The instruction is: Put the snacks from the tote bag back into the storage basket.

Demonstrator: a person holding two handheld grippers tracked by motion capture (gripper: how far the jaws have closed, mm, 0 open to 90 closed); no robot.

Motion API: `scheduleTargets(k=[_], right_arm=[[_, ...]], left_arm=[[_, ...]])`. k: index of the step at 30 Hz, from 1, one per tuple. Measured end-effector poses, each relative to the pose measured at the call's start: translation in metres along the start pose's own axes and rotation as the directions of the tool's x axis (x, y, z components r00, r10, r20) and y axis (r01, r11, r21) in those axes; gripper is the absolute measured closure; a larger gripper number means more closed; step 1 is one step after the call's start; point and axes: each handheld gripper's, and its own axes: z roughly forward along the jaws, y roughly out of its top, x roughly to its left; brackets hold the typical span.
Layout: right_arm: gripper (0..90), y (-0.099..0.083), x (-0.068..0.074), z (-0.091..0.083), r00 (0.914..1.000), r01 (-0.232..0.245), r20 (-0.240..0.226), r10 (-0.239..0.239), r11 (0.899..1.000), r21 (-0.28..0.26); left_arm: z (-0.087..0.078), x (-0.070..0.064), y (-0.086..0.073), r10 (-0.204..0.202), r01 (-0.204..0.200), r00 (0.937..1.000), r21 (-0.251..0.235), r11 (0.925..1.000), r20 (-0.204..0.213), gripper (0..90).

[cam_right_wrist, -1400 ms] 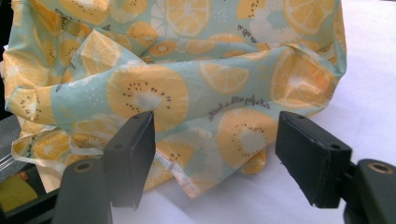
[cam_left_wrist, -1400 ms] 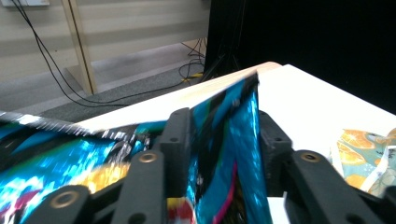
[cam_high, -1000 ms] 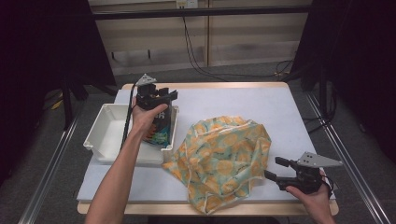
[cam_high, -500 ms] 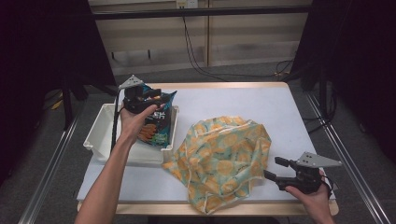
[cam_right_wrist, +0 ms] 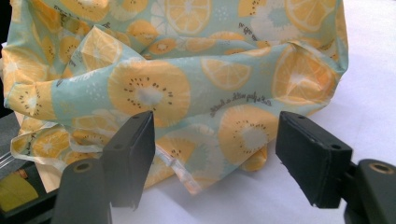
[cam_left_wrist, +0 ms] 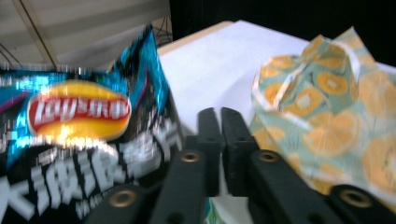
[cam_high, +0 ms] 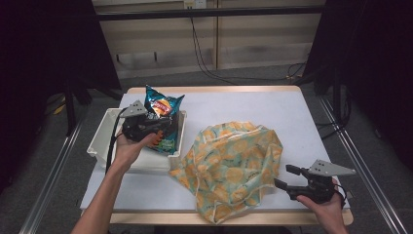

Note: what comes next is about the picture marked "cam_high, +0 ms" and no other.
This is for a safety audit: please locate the white table cover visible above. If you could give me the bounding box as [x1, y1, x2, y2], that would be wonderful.
[80, 91, 351, 212]

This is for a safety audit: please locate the black horizontal bar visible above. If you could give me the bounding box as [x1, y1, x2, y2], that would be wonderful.
[96, 5, 326, 21]

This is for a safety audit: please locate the orange slice print fabric bag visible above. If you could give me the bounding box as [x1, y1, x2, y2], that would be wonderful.
[169, 121, 284, 225]

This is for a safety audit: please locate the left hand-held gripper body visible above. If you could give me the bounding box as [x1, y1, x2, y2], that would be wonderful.
[119, 99, 173, 143]

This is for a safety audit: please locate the aluminium floor rail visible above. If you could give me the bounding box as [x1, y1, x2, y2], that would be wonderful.
[19, 116, 86, 234]
[319, 97, 411, 234]

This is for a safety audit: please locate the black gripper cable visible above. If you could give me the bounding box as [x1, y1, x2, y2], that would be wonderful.
[104, 107, 129, 174]
[334, 182, 348, 210]

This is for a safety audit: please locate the wooden table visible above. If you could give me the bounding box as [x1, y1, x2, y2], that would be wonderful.
[81, 85, 355, 227]

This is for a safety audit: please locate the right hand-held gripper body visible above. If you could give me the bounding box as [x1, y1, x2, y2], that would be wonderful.
[285, 158, 357, 205]

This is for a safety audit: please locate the black wall cable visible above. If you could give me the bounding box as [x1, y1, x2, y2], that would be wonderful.
[189, 8, 308, 86]

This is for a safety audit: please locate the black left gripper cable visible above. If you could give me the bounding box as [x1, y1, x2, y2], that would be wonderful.
[104, 107, 129, 174]

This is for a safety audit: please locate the person's right hand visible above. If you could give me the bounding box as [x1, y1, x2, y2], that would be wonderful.
[296, 176, 347, 226]

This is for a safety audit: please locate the black curtain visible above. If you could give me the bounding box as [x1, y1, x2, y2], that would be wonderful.
[0, 0, 122, 193]
[303, 0, 413, 170]

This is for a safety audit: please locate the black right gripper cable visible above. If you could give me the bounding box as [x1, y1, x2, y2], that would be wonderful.
[334, 182, 348, 210]

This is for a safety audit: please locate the black metal stand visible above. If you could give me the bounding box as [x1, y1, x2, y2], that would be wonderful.
[330, 69, 346, 126]

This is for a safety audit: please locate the person's left hand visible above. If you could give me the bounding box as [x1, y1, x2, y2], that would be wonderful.
[113, 131, 164, 174]

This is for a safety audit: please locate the white plastic bin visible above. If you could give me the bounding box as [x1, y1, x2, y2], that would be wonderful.
[87, 107, 189, 174]

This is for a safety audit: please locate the blue chip bag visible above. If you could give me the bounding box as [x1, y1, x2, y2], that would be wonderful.
[143, 85, 185, 156]

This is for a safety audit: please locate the white wall socket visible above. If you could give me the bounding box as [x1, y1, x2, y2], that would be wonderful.
[183, 0, 207, 10]

